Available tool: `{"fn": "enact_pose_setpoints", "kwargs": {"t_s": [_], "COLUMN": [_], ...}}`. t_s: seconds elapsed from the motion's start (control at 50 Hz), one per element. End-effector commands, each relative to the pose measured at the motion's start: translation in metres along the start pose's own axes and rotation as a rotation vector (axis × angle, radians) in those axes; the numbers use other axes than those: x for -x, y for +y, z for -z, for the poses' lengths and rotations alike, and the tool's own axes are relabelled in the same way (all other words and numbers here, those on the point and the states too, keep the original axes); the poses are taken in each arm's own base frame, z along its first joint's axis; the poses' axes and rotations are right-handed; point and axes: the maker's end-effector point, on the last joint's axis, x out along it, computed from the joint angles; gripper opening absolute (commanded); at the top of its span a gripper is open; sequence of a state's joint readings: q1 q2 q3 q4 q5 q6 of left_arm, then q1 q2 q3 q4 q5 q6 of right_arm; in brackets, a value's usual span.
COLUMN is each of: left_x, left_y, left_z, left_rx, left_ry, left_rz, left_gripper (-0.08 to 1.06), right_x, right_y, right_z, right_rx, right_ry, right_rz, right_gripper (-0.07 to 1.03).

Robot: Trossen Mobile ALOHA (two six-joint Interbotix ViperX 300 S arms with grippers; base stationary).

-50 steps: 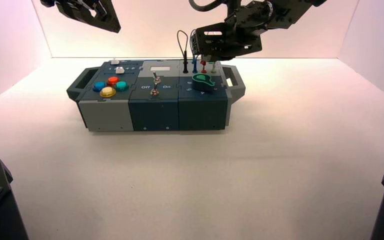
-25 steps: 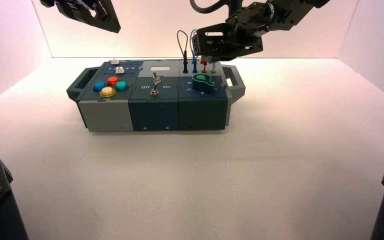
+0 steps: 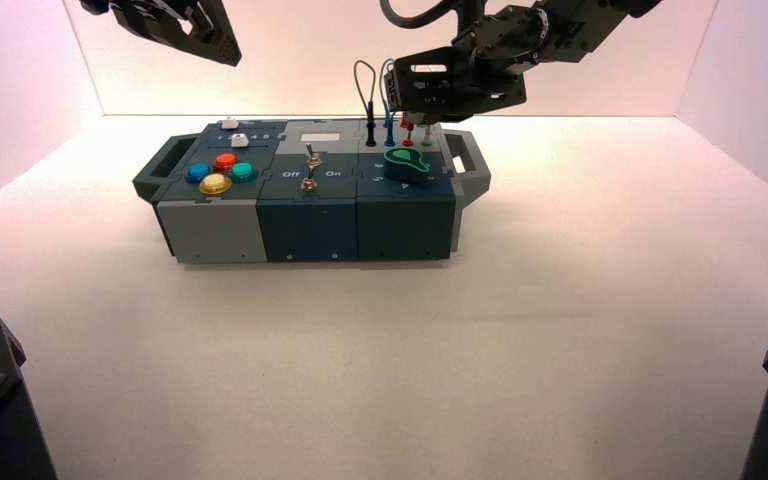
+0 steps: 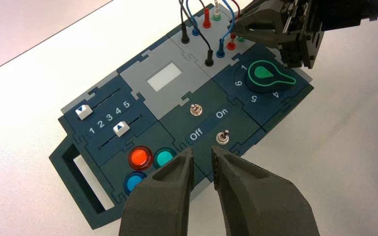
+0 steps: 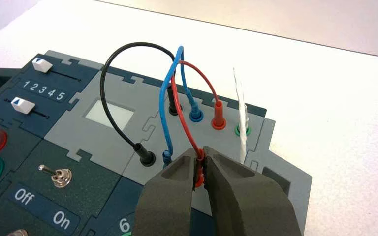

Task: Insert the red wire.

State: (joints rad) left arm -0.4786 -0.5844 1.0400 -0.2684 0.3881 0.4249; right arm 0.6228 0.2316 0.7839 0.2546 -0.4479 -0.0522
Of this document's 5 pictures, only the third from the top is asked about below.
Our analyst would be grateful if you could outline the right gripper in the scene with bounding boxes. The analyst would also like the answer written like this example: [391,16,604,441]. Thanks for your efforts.
[383,46,528,130]

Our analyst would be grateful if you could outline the yellow push button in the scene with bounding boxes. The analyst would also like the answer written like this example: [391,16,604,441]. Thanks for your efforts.
[198,173,234,197]

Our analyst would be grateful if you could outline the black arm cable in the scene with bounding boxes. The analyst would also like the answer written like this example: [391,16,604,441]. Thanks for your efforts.
[379,0,471,30]

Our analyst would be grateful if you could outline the green rotary knob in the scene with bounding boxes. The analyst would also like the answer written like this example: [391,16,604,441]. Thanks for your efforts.
[383,146,432,185]

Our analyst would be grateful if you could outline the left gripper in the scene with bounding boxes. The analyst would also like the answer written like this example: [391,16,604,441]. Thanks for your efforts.
[79,0,243,68]

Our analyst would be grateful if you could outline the black banana plug wire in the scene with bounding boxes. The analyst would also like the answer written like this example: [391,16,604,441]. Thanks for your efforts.
[353,59,379,148]

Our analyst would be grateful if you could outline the grey and teal control box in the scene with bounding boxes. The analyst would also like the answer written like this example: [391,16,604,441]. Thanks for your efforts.
[132,119,493,266]

